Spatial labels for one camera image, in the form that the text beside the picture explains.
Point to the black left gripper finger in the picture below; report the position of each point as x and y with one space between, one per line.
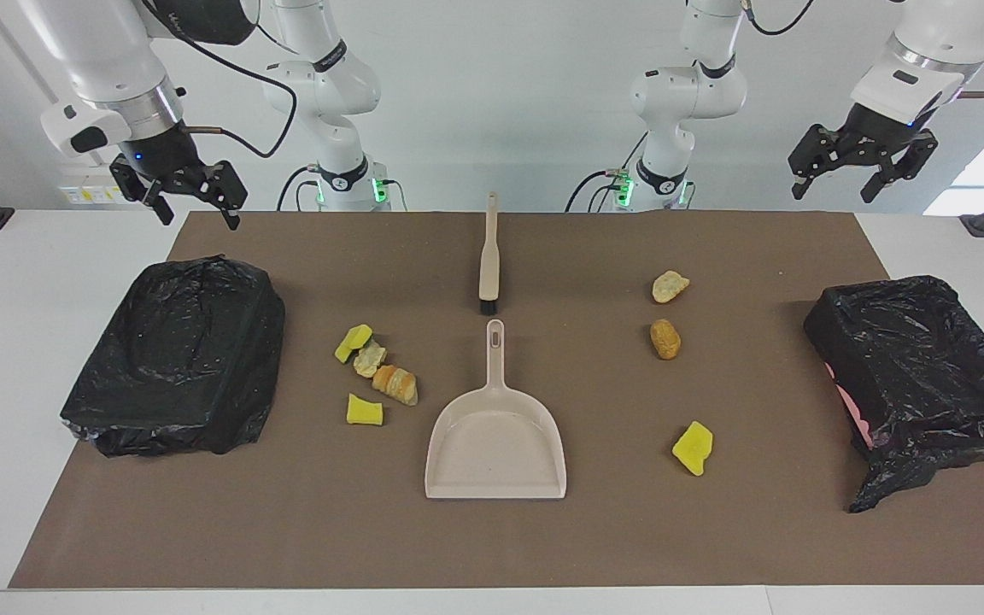
817 152
906 162

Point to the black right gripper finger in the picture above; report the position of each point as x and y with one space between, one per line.
227 192
149 195

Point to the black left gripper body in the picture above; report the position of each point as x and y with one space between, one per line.
876 135

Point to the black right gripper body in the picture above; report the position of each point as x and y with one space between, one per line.
163 158

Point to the yellow sponge block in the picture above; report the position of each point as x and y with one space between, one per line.
355 337

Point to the pale yellow bread chunk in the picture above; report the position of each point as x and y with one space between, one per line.
669 286

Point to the pale bread piece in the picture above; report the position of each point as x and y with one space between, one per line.
369 360

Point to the brown bread nugget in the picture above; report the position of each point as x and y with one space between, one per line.
665 339

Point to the orange striped croissant piece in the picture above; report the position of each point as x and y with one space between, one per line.
396 384

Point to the thin yellow sponge piece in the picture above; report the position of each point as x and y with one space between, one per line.
364 412

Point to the beige hand brush black bristles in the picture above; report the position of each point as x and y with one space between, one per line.
489 256

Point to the yellow sponge wedge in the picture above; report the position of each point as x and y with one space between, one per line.
693 448

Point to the beige plastic dustpan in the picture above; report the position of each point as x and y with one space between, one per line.
496 444

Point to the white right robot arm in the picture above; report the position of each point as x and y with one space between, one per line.
108 60

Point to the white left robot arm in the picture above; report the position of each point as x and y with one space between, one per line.
680 94

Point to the black bag-covered bin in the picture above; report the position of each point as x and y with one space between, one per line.
159 393

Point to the black bag bin pink rim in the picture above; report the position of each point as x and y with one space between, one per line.
928 367

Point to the brown table mat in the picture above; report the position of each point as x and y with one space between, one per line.
543 538

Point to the white wall socket box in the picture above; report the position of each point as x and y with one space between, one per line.
82 195

